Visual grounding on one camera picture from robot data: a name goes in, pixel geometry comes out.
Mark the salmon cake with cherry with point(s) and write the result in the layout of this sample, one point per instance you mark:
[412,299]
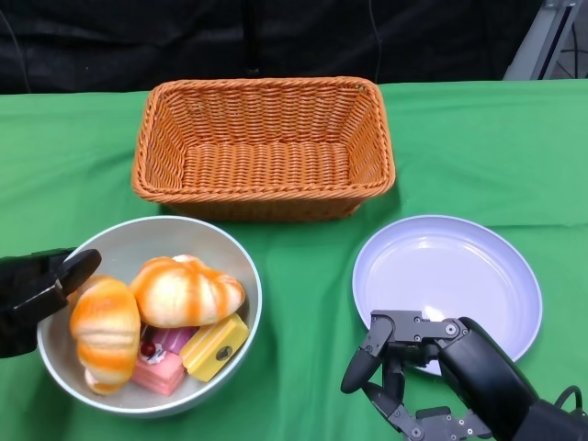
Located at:
[158,372]

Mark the green tablecloth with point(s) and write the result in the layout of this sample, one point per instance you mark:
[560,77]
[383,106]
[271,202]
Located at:
[459,161]

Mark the yellow layered cake slice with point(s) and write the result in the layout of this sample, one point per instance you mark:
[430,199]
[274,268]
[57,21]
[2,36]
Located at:
[216,344]

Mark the pink striped cake slice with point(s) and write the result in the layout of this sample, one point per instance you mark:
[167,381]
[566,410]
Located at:
[172,337]

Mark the orange wicker basket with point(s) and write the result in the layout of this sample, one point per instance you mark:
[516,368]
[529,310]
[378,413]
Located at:
[266,170]

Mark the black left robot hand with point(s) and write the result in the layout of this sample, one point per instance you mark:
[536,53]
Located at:
[27,294]

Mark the black backdrop curtain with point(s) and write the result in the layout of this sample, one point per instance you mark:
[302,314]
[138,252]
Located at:
[138,37]

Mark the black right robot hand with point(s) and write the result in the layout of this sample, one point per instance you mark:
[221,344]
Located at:
[478,363]

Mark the orange striped bread roll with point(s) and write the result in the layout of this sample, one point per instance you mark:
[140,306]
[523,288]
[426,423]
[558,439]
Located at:
[184,294]
[105,326]

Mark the pale grey-green bowl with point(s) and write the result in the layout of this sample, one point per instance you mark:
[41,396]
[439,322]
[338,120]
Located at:
[151,239]

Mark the aluminium frame post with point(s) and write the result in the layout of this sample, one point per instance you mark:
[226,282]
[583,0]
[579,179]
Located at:
[535,41]

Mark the lavender round plate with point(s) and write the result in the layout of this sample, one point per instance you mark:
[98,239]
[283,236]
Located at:
[436,275]

